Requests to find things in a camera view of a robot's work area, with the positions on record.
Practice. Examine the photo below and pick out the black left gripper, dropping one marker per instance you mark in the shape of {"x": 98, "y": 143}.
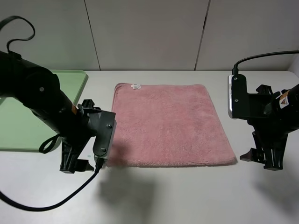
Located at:
{"x": 78, "y": 126}

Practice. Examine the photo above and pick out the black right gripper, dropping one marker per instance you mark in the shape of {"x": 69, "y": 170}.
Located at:
{"x": 279, "y": 116}

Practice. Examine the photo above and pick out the pink terry towel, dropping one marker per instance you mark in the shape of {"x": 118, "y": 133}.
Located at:
{"x": 167, "y": 126}

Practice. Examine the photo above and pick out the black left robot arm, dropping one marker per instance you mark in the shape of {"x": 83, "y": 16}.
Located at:
{"x": 38, "y": 89}

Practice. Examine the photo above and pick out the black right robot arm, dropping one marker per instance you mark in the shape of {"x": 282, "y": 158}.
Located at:
{"x": 255, "y": 104}

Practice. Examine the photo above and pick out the light green plastic tray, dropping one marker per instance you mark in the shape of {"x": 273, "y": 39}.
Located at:
{"x": 20, "y": 129}

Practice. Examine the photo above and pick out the white towel care label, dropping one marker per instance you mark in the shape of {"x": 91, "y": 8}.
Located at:
{"x": 136, "y": 86}

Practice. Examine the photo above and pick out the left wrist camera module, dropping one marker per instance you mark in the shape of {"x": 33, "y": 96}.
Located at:
{"x": 105, "y": 134}

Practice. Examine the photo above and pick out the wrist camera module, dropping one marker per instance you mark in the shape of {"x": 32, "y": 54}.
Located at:
{"x": 105, "y": 134}
{"x": 238, "y": 97}

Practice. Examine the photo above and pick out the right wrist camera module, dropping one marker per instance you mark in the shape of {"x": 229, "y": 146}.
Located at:
{"x": 238, "y": 97}

